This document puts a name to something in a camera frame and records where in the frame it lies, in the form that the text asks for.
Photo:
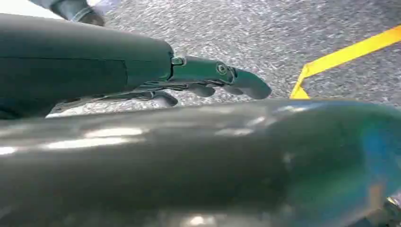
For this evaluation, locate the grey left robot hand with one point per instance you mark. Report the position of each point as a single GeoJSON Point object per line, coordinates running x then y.
{"type": "Point", "coordinates": [194, 169]}

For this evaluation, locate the yellow floor tape square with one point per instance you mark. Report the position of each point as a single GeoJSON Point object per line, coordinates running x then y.
{"type": "Point", "coordinates": [344, 55]}

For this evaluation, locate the black robot leg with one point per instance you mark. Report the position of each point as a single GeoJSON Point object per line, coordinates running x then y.
{"type": "Point", "coordinates": [73, 11]}

